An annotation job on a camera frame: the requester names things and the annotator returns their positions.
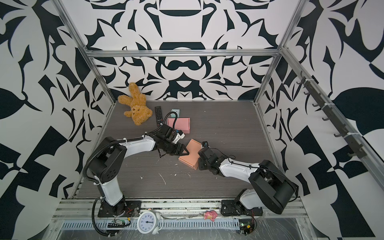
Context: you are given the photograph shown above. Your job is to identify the orange cardboard box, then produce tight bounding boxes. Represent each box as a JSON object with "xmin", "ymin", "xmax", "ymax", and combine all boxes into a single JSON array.
[{"xmin": 179, "ymin": 139, "xmax": 202, "ymax": 170}]

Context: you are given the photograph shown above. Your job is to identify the pink cardboard box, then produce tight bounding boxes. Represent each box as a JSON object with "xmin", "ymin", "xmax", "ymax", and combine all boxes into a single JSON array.
[{"xmin": 167, "ymin": 118, "xmax": 191, "ymax": 134}]

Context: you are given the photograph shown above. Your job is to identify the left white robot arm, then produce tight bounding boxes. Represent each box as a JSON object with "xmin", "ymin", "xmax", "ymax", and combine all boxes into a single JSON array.
[{"xmin": 83, "ymin": 124, "xmax": 189, "ymax": 207}]

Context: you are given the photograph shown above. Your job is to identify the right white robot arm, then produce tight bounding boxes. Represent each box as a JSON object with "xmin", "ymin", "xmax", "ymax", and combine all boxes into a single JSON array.
[{"xmin": 198, "ymin": 142, "xmax": 298, "ymax": 216}]

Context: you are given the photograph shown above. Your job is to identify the black remote control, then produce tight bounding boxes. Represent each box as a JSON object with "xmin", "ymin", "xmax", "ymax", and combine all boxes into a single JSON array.
[{"xmin": 155, "ymin": 106, "xmax": 164, "ymax": 127}]

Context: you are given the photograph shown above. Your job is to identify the small teal alarm clock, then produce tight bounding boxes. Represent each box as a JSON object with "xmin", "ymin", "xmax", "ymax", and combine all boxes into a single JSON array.
[{"xmin": 171, "ymin": 109, "xmax": 180, "ymax": 118}]

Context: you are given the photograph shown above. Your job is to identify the brown plush bunny toy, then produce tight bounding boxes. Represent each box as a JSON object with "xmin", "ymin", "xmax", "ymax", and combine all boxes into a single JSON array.
[{"xmin": 118, "ymin": 83, "xmax": 153, "ymax": 126}]

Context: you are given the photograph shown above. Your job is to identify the small pink toy figure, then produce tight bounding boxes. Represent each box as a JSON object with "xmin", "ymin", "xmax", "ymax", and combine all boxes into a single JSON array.
[{"xmin": 204, "ymin": 211, "xmax": 218, "ymax": 222}]

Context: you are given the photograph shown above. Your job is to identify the right green circuit board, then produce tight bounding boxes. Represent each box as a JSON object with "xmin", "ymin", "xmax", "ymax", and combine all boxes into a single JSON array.
[{"xmin": 239, "ymin": 218, "xmax": 257, "ymax": 235}]

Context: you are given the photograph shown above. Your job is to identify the green circuit board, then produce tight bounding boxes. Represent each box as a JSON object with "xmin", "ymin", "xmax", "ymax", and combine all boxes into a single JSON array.
[
  {"xmin": 239, "ymin": 218, "xmax": 257, "ymax": 235},
  {"xmin": 107, "ymin": 218, "xmax": 131, "ymax": 229}
]

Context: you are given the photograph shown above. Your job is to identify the white round alarm clock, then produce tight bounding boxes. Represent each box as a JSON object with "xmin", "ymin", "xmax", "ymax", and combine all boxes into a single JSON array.
[{"xmin": 137, "ymin": 211, "xmax": 165, "ymax": 235}]

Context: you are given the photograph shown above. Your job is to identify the left green circuit board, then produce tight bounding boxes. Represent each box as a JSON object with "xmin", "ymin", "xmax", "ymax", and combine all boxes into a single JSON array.
[{"xmin": 107, "ymin": 218, "xmax": 131, "ymax": 229}]

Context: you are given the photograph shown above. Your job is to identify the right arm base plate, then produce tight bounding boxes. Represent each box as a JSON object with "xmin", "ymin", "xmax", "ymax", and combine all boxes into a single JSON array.
[{"xmin": 220, "ymin": 200, "xmax": 264, "ymax": 217}]

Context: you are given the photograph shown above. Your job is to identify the white slotted cable duct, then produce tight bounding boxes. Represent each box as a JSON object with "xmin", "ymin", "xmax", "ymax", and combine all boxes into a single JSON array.
[{"xmin": 62, "ymin": 219, "xmax": 240, "ymax": 231}]

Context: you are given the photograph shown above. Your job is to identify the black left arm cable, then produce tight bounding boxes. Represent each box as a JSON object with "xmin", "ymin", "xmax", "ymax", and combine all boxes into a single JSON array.
[{"xmin": 91, "ymin": 197, "xmax": 121, "ymax": 237}]

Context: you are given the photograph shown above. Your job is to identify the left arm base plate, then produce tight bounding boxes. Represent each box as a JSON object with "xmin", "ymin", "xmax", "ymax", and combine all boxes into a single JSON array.
[{"xmin": 98, "ymin": 199, "xmax": 142, "ymax": 218}]

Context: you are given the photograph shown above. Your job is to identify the black wall hook rail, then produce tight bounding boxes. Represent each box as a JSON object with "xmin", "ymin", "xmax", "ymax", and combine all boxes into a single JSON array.
[{"xmin": 298, "ymin": 76, "xmax": 369, "ymax": 159}]

